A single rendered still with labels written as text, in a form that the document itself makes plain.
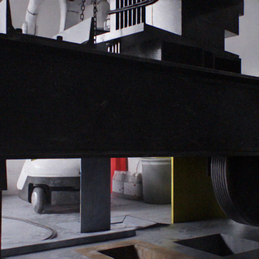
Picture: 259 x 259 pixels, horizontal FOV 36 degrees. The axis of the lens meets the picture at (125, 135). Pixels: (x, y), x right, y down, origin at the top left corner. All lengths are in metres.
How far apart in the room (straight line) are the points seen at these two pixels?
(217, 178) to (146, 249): 0.52
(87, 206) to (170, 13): 1.03
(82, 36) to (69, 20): 1.94
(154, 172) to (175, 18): 1.54
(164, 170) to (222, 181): 1.08
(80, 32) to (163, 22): 0.87
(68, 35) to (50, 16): 3.12
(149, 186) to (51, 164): 0.84
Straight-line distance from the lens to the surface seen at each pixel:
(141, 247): 1.81
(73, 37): 1.01
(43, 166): 2.62
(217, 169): 2.03
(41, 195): 2.63
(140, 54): 1.70
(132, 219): 2.36
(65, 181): 2.60
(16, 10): 4.02
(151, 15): 1.86
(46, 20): 4.12
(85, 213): 2.09
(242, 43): 3.01
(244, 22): 3.04
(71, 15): 2.91
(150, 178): 3.06
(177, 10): 1.77
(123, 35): 1.61
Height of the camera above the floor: 0.44
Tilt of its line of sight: 2 degrees up
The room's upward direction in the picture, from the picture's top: straight up
